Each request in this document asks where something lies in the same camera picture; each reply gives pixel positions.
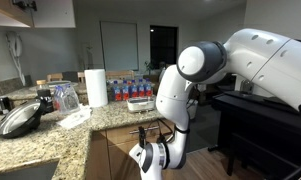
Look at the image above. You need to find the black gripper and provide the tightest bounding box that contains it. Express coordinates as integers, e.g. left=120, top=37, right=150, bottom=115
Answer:
left=138, top=126, right=147, bottom=148

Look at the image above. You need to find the wooden drawer with steel handle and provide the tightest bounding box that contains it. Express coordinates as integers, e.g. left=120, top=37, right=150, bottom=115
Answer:
left=106, top=120, right=174, bottom=145

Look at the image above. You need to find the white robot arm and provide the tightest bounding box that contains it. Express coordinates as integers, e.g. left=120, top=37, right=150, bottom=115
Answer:
left=129, top=28, right=301, bottom=180

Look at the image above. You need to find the white plastic container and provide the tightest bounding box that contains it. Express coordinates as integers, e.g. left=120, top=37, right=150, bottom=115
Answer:
left=127, top=97, right=155, bottom=112

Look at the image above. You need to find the wooden cabinet door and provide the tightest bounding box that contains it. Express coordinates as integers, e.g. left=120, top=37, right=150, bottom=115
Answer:
left=108, top=140, right=141, bottom=180

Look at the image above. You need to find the Fiji water bottle pack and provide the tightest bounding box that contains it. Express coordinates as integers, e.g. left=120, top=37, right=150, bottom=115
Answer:
left=107, top=78, right=153, bottom=101

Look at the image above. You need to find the grey waste bin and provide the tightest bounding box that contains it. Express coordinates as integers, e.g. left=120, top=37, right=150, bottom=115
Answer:
left=187, top=99, right=198, bottom=119

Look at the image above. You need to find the white paper sheet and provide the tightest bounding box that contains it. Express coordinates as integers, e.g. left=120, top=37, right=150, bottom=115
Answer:
left=57, top=106, right=92, bottom=129

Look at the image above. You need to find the white paper towel roll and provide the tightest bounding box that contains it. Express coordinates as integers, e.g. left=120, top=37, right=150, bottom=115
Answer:
left=84, top=69, right=108, bottom=108

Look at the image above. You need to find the clear plastic bottle bag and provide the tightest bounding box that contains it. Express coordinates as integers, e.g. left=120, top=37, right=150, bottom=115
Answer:
left=54, top=84, right=79, bottom=114

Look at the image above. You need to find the white whiteboard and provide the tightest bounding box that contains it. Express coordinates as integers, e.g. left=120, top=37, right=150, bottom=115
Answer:
left=101, top=21, right=138, bottom=71

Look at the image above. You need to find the dark jar with tan lid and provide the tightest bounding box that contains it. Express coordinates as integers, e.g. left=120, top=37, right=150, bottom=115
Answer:
left=36, top=80, right=54, bottom=113

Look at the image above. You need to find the black digital piano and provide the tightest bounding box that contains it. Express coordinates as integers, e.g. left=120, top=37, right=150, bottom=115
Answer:
left=211, top=91, right=301, bottom=180

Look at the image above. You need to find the black pot lid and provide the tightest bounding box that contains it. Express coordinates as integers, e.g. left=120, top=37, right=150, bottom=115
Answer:
left=0, top=99, right=46, bottom=139

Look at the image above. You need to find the black coffee mug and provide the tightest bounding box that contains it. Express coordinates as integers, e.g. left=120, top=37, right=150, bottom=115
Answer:
left=0, top=96, right=11, bottom=115

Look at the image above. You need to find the upper wooden cabinet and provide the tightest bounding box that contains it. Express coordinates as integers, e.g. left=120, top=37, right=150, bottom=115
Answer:
left=0, top=0, right=34, bottom=28

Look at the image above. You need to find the white wall phone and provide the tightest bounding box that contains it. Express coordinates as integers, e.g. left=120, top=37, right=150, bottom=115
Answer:
left=6, top=31, right=26, bottom=86

